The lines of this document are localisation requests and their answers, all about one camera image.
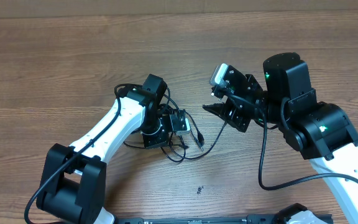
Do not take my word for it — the thin black USB-C cable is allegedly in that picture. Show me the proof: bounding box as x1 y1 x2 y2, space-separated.
122 121 228 161

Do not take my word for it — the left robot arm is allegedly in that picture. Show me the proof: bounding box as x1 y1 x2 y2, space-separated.
24 74 173 224

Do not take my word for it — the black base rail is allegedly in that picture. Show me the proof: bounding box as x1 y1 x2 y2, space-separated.
113 203 334 224

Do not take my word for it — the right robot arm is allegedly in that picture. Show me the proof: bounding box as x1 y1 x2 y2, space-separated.
205 52 358 223

